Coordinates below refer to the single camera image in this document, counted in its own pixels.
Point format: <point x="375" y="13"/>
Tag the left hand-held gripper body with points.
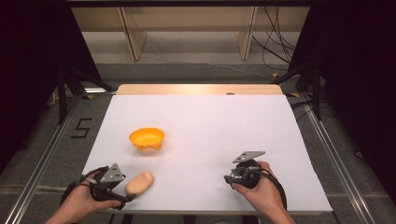
<point x="107" y="179"/>

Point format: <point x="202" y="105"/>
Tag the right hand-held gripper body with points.
<point x="246" y="174"/>

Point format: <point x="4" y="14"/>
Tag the aluminium floor rail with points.
<point x="40" y="161"/>
<point x="336" y="155"/>

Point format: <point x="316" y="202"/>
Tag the person's right hand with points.
<point x="264" y="189"/>

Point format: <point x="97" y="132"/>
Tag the orange plastic bowl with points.
<point x="147" y="137"/>

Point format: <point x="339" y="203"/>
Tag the black curtain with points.
<point x="34" y="62"/>
<point x="358" y="77"/>

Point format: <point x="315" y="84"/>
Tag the wooden furniture leg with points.
<point x="247" y="34"/>
<point x="134" y="34"/>

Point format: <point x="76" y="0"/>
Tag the beige bread roll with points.
<point x="140" y="183"/>

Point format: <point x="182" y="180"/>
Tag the white table sheet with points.
<point x="202" y="130"/>

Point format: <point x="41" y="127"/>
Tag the black metal stand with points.
<point x="62" y="93"/>
<point x="316" y="90"/>

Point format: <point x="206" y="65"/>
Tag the person's left hand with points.
<point x="82" y="202"/>

